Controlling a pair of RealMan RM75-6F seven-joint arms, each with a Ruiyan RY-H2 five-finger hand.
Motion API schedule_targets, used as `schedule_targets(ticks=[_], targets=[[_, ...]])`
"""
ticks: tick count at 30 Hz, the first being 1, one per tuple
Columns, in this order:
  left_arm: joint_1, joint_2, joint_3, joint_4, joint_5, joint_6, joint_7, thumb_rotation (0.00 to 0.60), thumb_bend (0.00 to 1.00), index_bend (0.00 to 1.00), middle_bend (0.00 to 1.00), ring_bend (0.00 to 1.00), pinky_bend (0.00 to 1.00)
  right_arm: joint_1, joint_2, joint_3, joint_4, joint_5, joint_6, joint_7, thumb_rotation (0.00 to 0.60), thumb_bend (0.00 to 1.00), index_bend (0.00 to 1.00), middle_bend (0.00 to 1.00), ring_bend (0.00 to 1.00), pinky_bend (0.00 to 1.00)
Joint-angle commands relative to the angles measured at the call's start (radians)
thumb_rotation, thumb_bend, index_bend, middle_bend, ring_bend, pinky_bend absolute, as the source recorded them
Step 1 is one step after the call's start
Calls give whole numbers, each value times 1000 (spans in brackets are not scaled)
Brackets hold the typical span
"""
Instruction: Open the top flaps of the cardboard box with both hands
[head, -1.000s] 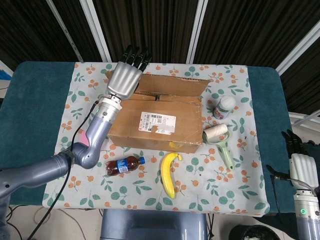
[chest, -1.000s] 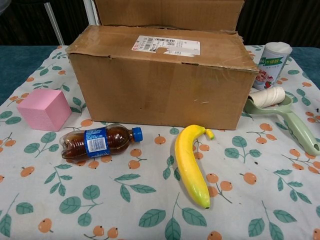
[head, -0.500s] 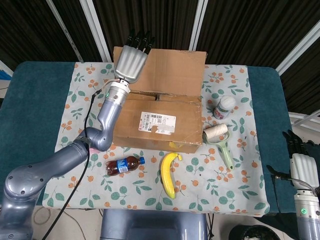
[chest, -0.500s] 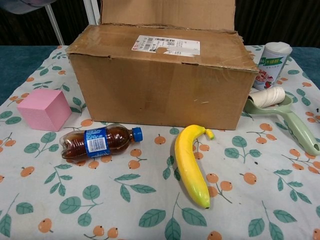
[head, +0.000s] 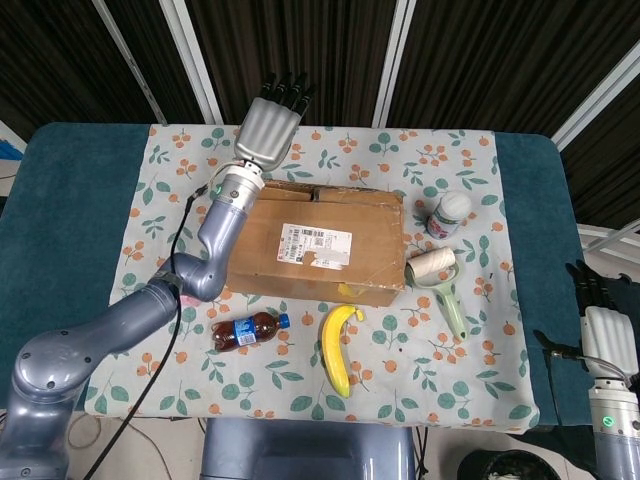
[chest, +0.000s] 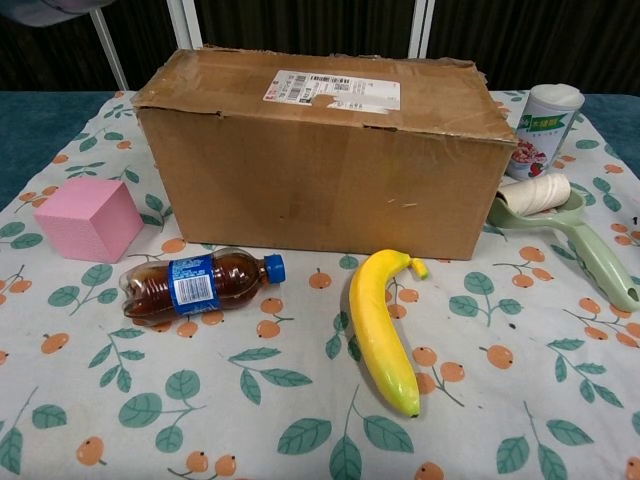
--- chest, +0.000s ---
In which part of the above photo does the brown cardboard box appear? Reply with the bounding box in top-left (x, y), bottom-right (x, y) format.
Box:
top-left (130, 44), bottom-right (520, 262)

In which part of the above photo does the yellow toy banana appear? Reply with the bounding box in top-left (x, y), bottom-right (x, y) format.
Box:
top-left (348, 249), bottom-right (431, 419)

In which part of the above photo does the cola bottle with blue label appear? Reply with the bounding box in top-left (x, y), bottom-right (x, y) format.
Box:
top-left (119, 251), bottom-right (287, 329)

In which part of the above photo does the floral print tablecloth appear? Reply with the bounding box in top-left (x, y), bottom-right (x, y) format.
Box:
top-left (0, 89), bottom-right (640, 480)

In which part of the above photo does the pink cube block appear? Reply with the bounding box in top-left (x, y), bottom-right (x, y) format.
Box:
top-left (33, 178), bottom-right (145, 265)

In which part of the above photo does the white canister with green label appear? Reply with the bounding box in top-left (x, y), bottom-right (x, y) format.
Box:
top-left (505, 83), bottom-right (586, 182)

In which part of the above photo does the green lint roller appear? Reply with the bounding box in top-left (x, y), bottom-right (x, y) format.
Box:
top-left (487, 173), bottom-right (640, 313)

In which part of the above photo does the double white frame post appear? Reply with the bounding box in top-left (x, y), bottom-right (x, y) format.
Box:
top-left (408, 0), bottom-right (436, 60)

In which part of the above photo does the wide white frame post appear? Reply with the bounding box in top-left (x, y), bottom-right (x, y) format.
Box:
top-left (167, 0), bottom-right (204, 51)

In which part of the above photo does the thin white frame post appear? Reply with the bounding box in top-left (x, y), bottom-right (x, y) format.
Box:
top-left (89, 10), bottom-right (129, 92)

